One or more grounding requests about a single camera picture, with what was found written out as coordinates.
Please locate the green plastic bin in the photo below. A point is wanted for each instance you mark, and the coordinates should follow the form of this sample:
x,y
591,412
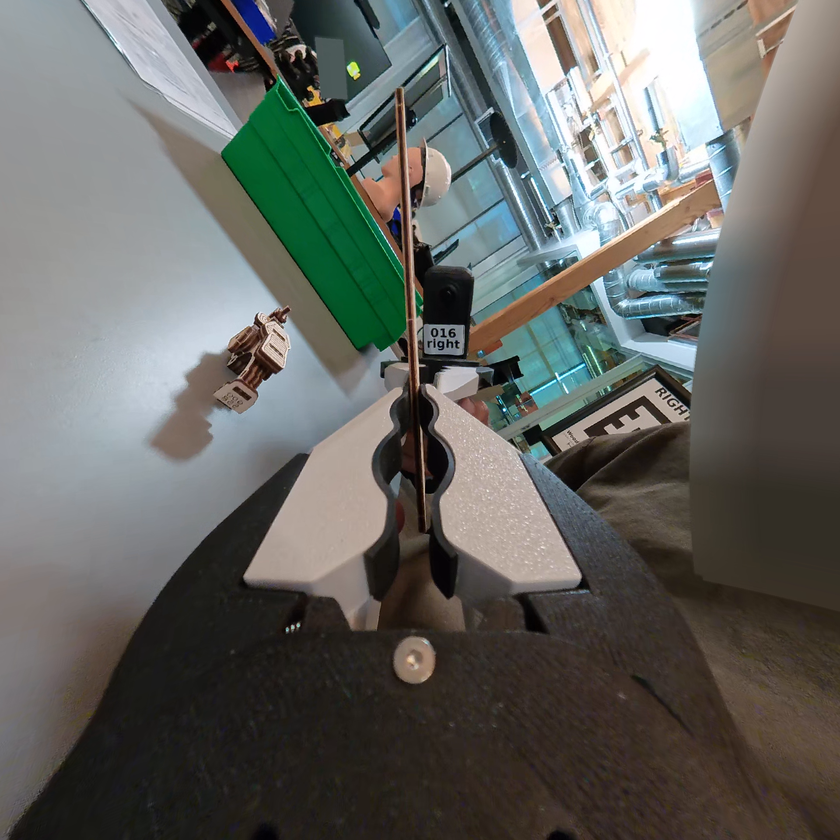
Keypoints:
x,y
308,197

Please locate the wooden puzzle sheet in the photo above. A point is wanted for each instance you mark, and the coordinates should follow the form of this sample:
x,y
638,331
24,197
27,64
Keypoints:
x,y
418,459

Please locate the person's right hand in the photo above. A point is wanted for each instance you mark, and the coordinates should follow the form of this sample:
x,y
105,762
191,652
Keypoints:
x,y
476,412

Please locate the wooden robot model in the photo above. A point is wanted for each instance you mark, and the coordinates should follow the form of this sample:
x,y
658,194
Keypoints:
x,y
262,348

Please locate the person's olive clothing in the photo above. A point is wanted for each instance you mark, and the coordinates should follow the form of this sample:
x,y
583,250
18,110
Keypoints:
x,y
623,472

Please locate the mannequin head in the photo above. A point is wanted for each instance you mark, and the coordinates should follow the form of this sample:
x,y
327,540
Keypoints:
x,y
394,184

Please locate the silver pipe bundle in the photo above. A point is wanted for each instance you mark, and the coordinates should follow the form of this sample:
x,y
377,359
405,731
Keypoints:
x,y
663,282

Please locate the printed paper sheet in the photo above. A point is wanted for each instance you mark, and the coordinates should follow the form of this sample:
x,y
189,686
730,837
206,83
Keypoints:
x,y
164,65

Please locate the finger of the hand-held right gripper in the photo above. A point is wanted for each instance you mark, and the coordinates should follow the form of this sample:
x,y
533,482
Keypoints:
x,y
397,377
459,382

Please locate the silver ventilation duct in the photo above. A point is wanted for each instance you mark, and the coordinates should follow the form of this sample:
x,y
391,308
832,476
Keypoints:
x,y
499,79

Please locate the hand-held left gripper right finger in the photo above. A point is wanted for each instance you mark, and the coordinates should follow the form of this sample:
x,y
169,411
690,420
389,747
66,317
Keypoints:
x,y
512,525

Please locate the black monitor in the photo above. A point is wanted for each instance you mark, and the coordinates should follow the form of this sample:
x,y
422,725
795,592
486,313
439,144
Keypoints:
x,y
367,52

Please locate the blue plastic crate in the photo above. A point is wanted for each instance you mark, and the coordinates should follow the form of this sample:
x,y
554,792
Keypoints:
x,y
259,16

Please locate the white hard hat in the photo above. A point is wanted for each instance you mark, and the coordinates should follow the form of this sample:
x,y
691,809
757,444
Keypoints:
x,y
434,174

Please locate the black round-base stand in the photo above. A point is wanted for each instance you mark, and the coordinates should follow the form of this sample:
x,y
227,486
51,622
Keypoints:
x,y
504,138

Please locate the black yellow gear pile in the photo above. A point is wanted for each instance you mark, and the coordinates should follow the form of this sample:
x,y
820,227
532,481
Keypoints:
x,y
298,62

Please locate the wooden beam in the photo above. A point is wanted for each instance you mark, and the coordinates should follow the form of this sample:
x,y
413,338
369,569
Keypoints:
x,y
590,269

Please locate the black framed screen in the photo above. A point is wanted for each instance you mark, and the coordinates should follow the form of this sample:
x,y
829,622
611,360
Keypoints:
x,y
426,85

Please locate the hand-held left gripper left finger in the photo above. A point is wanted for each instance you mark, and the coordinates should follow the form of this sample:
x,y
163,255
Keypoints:
x,y
308,525

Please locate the framed marker poster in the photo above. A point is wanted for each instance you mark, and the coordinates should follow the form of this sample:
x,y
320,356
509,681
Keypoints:
x,y
630,413

